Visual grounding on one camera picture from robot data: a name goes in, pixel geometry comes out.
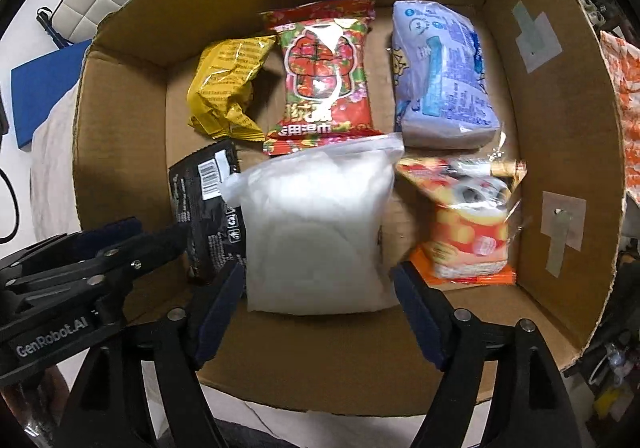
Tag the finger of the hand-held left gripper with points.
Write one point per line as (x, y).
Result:
(150, 248)
(115, 228)

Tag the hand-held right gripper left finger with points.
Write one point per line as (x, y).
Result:
(220, 318)

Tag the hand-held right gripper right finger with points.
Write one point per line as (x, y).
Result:
(420, 318)

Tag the black packet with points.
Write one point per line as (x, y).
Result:
(210, 208)

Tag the orange snack packet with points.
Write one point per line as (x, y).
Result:
(465, 233)

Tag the white plastic packet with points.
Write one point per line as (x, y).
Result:
(310, 228)

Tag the yellow snack packet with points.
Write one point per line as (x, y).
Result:
(225, 82)

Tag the pale blue tissue pack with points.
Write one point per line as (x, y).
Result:
(440, 77)

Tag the red snack packet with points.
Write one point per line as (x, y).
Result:
(325, 77)

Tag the cardboard box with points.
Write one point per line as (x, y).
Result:
(540, 102)

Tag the grey table cloth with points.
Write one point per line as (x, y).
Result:
(55, 167)

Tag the blue foam cushion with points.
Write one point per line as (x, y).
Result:
(45, 92)

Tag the orange floral cloth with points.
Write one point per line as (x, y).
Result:
(627, 92)

